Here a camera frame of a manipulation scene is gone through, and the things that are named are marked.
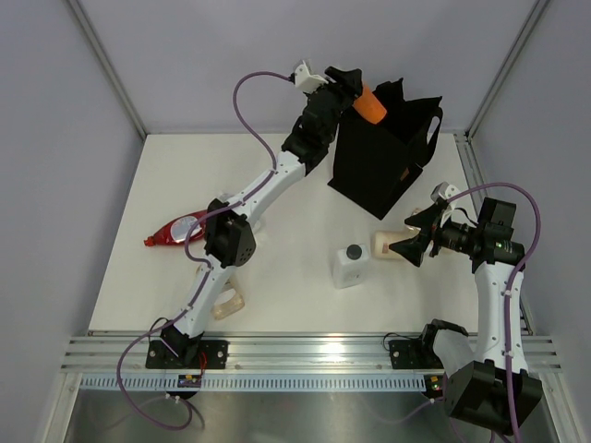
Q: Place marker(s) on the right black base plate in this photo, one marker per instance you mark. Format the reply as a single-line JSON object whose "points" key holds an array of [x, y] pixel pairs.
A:
{"points": [[412, 354]]}

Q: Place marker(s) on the aluminium front rail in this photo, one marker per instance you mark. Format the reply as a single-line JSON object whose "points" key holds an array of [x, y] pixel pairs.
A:
{"points": [[250, 353]]}

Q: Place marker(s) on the white bottle black cap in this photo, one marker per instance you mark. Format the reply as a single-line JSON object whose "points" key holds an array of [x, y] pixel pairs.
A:
{"points": [[350, 266]]}

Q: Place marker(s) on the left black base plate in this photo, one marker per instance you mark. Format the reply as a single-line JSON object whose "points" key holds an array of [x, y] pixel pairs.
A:
{"points": [[207, 354]]}

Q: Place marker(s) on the clear soap refill bottle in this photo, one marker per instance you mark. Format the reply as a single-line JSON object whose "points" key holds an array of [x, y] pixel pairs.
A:
{"points": [[228, 302]]}

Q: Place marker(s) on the white slotted cable duct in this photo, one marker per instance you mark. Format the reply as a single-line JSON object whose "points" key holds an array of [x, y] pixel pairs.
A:
{"points": [[217, 382]]}

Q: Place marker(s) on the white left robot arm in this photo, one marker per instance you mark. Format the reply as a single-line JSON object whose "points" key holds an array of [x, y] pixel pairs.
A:
{"points": [[228, 225]]}

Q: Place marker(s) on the orange bottle blue cap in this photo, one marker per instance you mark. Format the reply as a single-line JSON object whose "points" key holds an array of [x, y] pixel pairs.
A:
{"points": [[369, 107]]}

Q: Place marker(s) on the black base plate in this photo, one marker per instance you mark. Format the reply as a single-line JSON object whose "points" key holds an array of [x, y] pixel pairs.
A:
{"points": [[207, 354], [412, 354]]}

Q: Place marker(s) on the red dish soap bottle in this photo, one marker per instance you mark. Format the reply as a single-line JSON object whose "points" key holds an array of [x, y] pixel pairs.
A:
{"points": [[174, 232]]}

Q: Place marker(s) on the black canvas bag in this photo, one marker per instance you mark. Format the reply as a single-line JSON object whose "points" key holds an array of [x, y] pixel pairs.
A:
{"points": [[374, 165]]}

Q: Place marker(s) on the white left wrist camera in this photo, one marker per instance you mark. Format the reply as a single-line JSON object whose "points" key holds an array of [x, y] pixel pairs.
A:
{"points": [[305, 79]]}

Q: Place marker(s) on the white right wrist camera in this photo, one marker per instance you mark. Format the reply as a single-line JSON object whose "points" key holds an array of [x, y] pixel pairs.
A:
{"points": [[445, 191]]}

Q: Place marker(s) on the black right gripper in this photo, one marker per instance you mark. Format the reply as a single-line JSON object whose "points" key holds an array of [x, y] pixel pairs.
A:
{"points": [[427, 220]]}

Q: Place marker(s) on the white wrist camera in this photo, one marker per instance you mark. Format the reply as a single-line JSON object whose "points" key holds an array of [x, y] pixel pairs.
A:
{"points": [[445, 191], [305, 79]]}

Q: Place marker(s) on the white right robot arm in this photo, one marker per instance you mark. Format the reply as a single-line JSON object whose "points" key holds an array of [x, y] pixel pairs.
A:
{"points": [[487, 385]]}

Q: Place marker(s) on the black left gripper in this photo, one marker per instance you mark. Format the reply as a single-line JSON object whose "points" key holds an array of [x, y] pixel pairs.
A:
{"points": [[347, 89]]}

